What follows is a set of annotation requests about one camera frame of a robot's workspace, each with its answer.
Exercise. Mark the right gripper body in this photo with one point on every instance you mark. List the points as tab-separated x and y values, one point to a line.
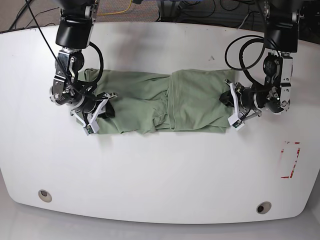
87	110

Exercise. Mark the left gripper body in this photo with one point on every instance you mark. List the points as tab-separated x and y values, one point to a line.
245	101

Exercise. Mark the green polo t-shirt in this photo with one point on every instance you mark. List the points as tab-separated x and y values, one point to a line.
186	100

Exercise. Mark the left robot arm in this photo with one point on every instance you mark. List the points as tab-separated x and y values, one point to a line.
280	20

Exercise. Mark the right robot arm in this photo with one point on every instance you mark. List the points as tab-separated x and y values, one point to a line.
77	18

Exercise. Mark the red tape rectangle marking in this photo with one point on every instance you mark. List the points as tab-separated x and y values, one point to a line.
288	159

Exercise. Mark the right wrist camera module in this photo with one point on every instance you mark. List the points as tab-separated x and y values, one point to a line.
91	128

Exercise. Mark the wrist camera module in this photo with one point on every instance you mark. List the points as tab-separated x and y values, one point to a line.
91	128
235	122

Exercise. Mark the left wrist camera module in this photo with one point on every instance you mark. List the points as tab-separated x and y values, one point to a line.
235	122

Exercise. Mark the left table cable grommet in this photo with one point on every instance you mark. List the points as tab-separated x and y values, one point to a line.
45	196

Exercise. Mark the table cable grommet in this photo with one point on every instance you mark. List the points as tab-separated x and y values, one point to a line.
45	196
264	208

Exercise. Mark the right table cable grommet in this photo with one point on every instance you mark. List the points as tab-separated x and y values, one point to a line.
264	208

